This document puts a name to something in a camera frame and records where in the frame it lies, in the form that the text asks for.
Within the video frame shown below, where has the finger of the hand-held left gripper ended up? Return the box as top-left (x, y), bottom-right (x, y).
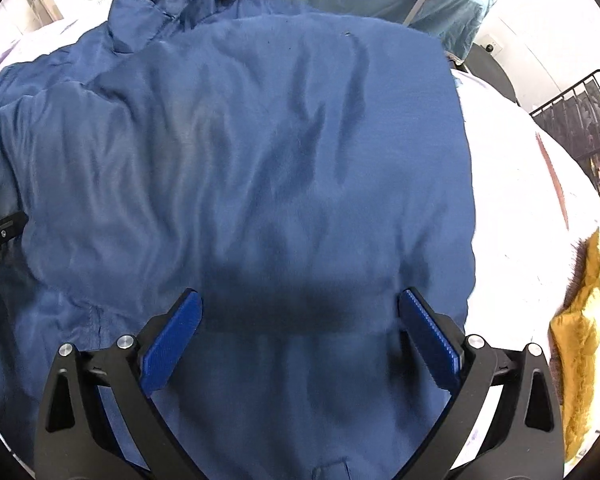
top-left (0, 211), bottom-right (27, 272)

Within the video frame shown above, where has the navy blue jacket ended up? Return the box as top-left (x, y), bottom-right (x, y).
top-left (0, 0), bottom-right (476, 480)

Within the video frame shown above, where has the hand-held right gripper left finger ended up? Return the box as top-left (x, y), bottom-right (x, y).
top-left (37, 288), bottom-right (204, 480)

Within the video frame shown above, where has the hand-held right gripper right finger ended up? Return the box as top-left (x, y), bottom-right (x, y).
top-left (397, 287), bottom-right (565, 480)

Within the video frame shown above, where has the purple floral quilt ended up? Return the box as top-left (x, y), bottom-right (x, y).
top-left (0, 15), bottom-right (600, 480)

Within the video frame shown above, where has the golden yellow jacket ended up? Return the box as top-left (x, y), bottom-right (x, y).
top-left (550, 220), bottom-right (600, 466)

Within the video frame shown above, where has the black wire rack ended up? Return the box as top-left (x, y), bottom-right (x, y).
top-left (527, 71), bottom-right (600, 221)

